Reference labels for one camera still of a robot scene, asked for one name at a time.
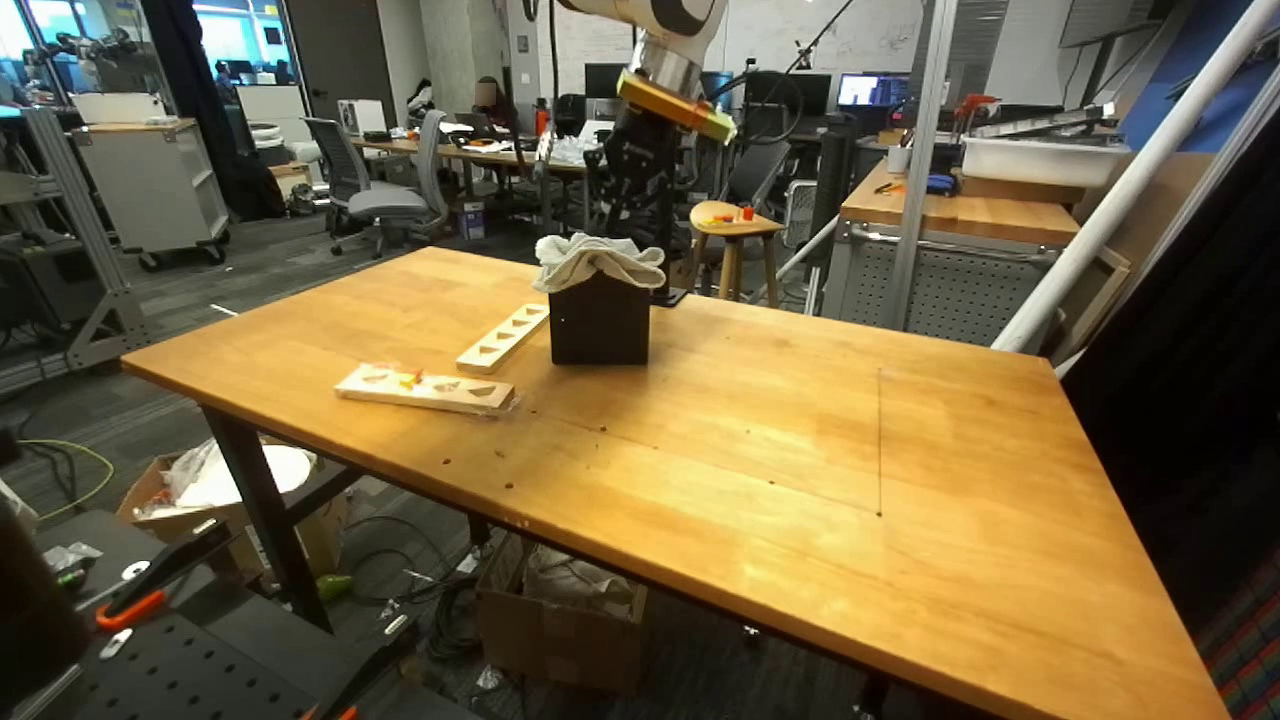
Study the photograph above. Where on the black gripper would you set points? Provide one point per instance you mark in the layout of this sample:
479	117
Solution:
632	182

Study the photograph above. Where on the white terry cloth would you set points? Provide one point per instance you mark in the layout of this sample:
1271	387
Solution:
578	258

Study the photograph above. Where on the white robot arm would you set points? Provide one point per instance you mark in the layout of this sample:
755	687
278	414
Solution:
673	36

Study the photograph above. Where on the black perforated box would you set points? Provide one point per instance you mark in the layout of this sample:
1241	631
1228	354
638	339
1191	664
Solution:
603	322

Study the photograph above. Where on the cardboard box under table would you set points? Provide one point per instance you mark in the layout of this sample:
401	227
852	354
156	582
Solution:
557	617

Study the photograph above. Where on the round wooden stool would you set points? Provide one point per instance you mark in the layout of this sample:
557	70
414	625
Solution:
735	227

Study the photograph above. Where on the wooden slotted board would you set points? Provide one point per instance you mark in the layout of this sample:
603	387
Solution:
510	333

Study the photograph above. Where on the grey office chair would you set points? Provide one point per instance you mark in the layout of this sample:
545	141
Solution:
364	205

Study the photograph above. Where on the red yellow triangle piece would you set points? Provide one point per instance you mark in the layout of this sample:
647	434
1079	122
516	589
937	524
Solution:
414	382

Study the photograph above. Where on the wooden triangle puzzle board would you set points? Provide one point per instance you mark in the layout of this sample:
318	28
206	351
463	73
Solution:
448	393

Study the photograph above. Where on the wooden workbench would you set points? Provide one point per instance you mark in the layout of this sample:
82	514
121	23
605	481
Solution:
979	258

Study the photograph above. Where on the white metal cart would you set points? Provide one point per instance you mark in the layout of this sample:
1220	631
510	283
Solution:
156	190

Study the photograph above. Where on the white diagonal pole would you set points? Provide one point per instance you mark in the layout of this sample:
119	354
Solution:
1122	198

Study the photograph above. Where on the yellow wrist camera mount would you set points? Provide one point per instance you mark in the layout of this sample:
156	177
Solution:
652	113

